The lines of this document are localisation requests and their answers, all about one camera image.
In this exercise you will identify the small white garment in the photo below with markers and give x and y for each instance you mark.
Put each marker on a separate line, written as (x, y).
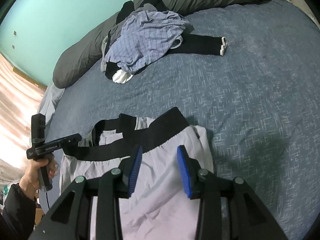
(122, 77)

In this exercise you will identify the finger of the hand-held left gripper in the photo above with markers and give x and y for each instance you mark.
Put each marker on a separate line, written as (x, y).
(71, 140)

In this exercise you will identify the person's left forearm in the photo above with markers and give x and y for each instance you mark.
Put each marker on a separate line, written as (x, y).
(17, 215)

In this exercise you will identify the pink curtain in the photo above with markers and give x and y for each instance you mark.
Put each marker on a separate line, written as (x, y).
(17, 110)

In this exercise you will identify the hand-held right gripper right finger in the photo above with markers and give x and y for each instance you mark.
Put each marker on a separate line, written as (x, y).
(183, 175)

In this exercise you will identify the dark grey garment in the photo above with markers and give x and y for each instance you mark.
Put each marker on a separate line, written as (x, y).
(145, 7)

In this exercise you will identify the blue checked shirt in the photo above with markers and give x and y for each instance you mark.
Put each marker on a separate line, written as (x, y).
(145, 37)

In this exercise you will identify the grey jacket with black trim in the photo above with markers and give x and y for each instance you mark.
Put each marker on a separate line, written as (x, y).
(160, 170)

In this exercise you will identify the light grey duvet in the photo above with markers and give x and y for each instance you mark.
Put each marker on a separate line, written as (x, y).
(50, 100)

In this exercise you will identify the blue patterned bed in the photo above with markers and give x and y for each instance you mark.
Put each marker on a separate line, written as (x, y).
(250, 80)

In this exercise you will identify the dark grey long pillow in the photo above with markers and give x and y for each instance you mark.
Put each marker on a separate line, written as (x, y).
(82, 52)

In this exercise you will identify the person's left hand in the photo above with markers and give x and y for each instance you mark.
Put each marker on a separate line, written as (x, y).
(28, 177)

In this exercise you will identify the light grey garment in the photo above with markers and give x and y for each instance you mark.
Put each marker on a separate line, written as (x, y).
(105, 55)

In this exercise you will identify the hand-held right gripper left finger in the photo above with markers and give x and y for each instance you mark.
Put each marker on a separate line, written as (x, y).
(135, 172)

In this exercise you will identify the black garment with white cuff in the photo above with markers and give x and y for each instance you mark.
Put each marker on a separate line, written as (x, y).
(200, 43)

